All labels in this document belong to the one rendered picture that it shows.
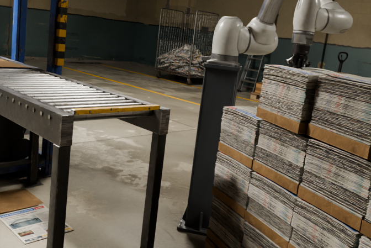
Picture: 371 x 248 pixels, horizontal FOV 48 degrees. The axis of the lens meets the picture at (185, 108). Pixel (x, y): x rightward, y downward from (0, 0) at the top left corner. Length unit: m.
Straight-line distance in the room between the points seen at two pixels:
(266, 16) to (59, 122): 1.33
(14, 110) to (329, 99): 1.30
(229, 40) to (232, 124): 0.57
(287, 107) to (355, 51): 7.17
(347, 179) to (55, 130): 1.05
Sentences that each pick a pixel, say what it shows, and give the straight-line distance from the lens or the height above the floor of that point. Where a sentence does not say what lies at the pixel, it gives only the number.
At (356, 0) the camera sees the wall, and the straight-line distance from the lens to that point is 8.90.
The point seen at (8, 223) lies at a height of 0.01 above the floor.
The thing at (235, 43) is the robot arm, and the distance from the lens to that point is 2.34.
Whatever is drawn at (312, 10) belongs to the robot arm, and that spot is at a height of 1.31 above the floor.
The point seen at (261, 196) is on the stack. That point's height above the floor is 0.52.
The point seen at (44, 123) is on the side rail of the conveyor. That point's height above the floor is 0.74.
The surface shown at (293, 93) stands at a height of 0.98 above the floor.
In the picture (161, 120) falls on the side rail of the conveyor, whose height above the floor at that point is 0.75.
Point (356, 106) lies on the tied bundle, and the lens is 1.43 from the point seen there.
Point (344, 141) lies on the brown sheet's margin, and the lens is 1.45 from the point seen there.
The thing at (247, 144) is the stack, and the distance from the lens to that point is 1.86.
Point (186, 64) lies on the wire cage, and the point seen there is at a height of 0.47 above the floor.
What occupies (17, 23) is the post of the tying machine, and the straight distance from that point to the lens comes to 3.59.
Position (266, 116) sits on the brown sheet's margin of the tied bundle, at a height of 0.85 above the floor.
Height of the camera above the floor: 1.15
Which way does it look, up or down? 10 degrees down
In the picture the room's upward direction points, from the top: 7 degrees clockwise
